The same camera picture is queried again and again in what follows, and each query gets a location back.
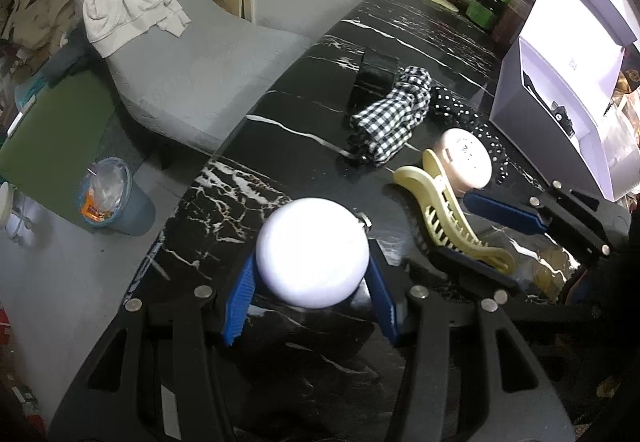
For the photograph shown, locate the black white checkered scrunchie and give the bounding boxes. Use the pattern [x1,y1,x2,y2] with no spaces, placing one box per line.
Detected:
[350,66,433,167]

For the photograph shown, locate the teal plastic crate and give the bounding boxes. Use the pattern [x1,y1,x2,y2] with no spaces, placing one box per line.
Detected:
[15,72,53,108]

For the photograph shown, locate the lavender gift box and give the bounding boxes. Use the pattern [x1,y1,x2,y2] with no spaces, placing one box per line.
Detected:
[490,0,640,201]

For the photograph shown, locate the pile of beige clothes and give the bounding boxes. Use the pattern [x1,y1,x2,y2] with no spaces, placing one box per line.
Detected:
[0,0,96,72]

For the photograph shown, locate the green ottoman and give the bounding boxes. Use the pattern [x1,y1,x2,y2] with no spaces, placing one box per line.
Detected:
[0,69,118,223]

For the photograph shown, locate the white round jar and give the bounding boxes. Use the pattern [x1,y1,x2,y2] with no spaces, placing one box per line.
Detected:
[255,198,372,310]

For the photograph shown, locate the blue waste bin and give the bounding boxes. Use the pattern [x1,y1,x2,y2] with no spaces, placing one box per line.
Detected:
[79,157,157,237]

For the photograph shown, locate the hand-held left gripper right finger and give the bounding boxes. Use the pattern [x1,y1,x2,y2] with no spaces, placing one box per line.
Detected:
[367,247,576,442]

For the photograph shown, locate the grey upholstered chair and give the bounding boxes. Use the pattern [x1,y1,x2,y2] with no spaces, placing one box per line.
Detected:
[57,0,313,170]

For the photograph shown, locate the pink round jar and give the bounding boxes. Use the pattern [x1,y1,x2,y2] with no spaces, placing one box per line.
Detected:
[432,128,493,190]

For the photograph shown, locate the black polka dot scrunchie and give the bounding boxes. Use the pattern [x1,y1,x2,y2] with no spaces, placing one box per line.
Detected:
[430,86,508,185]

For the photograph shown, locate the yellow hair claw clip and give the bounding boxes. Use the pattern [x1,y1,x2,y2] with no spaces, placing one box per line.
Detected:
[393,149,516,273]

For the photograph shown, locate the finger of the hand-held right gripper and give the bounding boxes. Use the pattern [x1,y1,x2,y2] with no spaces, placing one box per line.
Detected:
[432,247,601,325]
[464,181,632,265]

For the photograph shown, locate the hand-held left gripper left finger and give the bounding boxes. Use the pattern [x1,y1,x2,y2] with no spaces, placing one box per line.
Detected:
[47,254,261,442]

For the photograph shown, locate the brown jar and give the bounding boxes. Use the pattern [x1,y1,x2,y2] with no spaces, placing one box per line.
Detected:
[492,0,531,45]

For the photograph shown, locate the small black box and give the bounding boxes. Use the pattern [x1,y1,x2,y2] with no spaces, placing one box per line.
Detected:
[350,48,401,113]

